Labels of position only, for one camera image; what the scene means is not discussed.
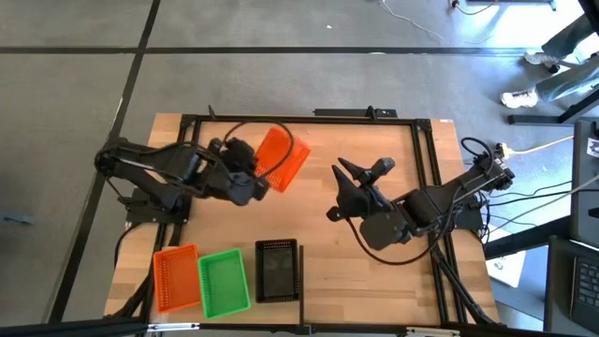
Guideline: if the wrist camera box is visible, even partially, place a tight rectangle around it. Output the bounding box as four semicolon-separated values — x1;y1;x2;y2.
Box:
251;179;271;201
372;157;396;178

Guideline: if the black plastic basket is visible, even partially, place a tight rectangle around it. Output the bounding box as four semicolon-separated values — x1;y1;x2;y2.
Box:
255;238;300;304

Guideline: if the grey computer case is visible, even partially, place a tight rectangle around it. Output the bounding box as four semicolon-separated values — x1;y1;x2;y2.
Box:
571;119;599;249

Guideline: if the green plastic basket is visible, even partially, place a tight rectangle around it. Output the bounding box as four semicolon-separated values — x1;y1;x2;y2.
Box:
197;247;253;321

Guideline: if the person's white shoe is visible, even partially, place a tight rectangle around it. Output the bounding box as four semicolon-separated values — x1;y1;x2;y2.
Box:
500;87;540;110
523;51;561;67

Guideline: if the black floor cable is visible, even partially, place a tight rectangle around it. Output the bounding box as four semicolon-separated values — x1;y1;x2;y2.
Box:
450;0;500;17

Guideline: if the black desk foot bar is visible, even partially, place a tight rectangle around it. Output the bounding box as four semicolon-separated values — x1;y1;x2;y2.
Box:
507;88;599;126

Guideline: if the black diagonal desk bar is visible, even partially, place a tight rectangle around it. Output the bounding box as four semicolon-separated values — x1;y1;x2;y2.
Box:
484;217;575;261

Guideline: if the grey floor cable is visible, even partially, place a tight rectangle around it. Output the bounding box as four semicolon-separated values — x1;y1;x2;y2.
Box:
486;173;599;235

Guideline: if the white floor cable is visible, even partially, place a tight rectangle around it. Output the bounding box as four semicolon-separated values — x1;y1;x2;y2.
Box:
381;0;444;41

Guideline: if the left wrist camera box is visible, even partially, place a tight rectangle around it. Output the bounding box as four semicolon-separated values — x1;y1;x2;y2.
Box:
251;179;271;201

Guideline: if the orange plastic basket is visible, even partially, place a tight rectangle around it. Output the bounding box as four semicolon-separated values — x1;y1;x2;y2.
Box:
152;242;203;315
254;125;313;195

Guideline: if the dark laptop keyboard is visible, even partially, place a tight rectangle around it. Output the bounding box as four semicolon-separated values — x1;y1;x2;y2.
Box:
543;235;599;336

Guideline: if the silver frame bracket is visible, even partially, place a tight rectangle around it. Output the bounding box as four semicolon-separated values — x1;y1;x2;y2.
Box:
148;322;201;333
405;327;460;337

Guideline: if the white paper sheet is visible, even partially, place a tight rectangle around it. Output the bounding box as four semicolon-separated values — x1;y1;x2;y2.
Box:
485;250;528;289

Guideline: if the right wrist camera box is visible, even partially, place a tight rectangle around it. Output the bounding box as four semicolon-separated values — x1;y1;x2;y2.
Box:
372;157;396;178

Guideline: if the black aluminium table frame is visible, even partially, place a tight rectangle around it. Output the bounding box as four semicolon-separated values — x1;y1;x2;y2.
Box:
107;106;502;337

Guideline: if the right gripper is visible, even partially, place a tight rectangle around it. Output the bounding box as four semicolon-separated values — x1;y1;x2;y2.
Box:
327;158;392;222

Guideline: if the black shelf divider bar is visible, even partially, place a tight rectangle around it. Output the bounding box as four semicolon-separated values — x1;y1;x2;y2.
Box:
298;244;305;327

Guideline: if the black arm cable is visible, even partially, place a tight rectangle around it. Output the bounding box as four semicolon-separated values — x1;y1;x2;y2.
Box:
222;121;296;179
344;215;444;267

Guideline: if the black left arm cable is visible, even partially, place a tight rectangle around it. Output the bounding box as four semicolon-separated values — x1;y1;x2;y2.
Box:
222;121;296;179

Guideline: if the yellow extension cable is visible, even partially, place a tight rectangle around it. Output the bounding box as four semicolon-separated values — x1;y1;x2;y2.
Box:
494;135;575;161

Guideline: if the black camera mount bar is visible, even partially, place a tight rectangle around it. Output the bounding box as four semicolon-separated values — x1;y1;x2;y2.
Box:
313;108;399;119

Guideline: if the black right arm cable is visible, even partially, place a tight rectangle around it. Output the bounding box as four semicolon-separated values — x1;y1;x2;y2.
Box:
344;215;444;267

